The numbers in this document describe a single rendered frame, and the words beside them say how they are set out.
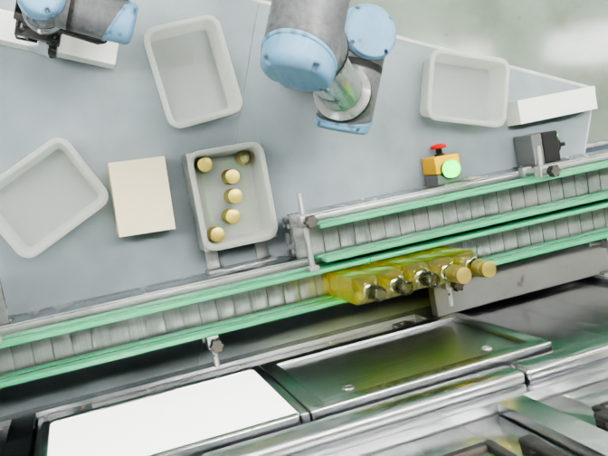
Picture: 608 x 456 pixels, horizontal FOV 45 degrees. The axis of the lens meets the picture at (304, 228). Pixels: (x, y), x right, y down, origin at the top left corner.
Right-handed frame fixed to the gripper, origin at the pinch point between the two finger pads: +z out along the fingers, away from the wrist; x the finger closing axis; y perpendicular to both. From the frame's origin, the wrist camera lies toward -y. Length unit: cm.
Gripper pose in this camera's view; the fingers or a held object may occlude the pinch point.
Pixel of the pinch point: (58, 39)
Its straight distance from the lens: 165.5
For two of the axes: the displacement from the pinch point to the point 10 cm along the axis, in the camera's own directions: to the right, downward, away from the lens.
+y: -9.4, -1.6, -3.1
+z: -3.0, -0.4, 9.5
